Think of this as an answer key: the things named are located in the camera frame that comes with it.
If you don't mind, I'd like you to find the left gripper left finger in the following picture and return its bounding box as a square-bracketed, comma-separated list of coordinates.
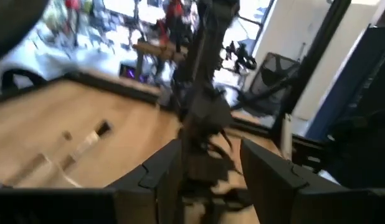
[107, 138, 184, 224]

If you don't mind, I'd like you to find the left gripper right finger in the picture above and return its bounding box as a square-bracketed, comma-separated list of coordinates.
[240, 138, 309, 224]

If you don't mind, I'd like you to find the round-head black makeup brush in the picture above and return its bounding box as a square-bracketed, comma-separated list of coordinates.
[62, 119, 113, 170]

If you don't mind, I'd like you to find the clear acrylic brush organizer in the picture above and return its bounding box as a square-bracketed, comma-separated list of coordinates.
[0, 130, 88, 189]

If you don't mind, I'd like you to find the black mesh chair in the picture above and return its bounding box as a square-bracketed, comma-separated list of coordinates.
[242, 52, 302, 114]

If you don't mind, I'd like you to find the wooden background table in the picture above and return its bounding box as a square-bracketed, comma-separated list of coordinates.
[132, 39, 189, 64]

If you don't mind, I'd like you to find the blue panel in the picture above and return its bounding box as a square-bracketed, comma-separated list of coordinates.
[305, 24, 385, 141]

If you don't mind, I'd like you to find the black cable loop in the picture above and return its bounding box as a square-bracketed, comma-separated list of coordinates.
[0, 68, 47, 91]

